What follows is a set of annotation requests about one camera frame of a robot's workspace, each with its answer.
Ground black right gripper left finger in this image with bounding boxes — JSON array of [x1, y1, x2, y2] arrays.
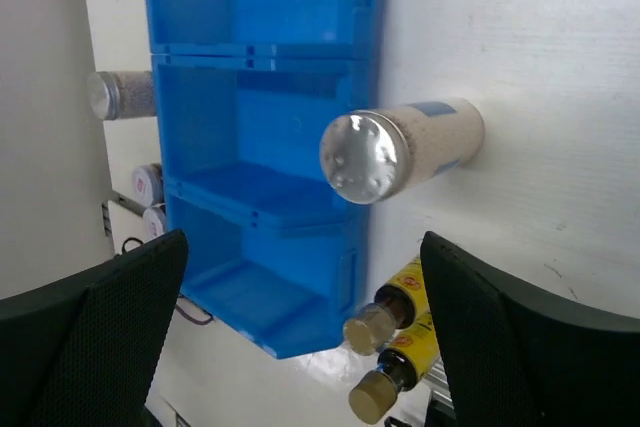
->
[[1, 230, 188, 426]]

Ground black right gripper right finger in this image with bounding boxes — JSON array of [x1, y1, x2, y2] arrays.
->
[[420, 231, 639, 426]]

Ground blue three-compartment plastic bin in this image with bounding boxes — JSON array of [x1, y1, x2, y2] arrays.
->
[[146, 0, 383, 358]]

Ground silver-lid pepper shaker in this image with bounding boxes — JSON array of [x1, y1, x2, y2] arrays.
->
[[86, 71, 156, 121]]

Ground yellow sauce bottle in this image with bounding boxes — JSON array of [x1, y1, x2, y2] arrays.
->
[[348, 311, 440, 425], [343, 256, 429, 356]]

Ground red-label jar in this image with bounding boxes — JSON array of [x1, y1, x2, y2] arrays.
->
[[142, 204, 168, 240], [131, 163, 164, 207]]

